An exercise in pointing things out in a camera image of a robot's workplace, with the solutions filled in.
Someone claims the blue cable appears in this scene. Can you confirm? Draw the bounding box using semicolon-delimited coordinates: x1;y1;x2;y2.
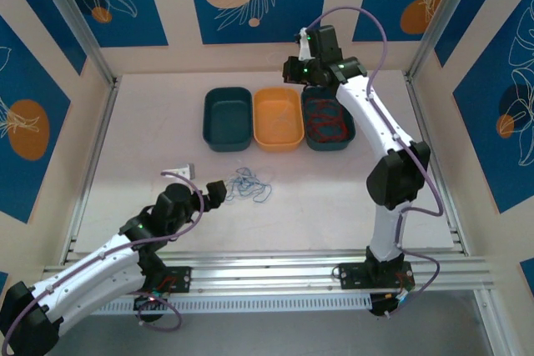
224;167;275;205

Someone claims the red cable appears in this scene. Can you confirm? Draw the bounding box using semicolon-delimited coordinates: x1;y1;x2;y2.
302;97;354;144

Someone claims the orange plastic bin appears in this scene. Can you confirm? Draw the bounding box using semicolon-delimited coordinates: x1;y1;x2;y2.
252;87;305;153

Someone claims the teal plastic bin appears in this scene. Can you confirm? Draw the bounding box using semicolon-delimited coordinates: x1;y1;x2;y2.
300;87;356;152
202;87;254;153

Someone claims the black controller board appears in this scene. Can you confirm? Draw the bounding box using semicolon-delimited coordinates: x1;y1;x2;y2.
369;292;414;318
133;292;170;313

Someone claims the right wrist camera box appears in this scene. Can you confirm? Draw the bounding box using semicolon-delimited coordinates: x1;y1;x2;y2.
296;27;315;61

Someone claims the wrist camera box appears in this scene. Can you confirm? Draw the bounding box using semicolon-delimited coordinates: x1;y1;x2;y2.
160;162;196;180
296;27;315;61

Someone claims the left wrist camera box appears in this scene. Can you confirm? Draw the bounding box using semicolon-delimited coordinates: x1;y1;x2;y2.
160;162;196;180

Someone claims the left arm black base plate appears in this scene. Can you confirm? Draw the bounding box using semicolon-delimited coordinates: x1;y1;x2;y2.
115;266;193;294

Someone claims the aluminium mounting rail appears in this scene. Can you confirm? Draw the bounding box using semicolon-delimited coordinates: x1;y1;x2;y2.
35;249;500;303

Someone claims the aluminium side rail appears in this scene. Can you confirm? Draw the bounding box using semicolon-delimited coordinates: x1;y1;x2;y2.
404;74;468;257
60;78;122;265

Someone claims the white slotted cable duct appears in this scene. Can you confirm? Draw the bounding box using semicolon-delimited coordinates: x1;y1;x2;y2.
53;293;373;316

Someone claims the aluminium frame post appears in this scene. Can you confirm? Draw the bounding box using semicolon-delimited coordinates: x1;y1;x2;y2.
405;0;483;82
28;0;120;87

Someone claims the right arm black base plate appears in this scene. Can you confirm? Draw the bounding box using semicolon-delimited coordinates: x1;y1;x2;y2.
337;262;416;290

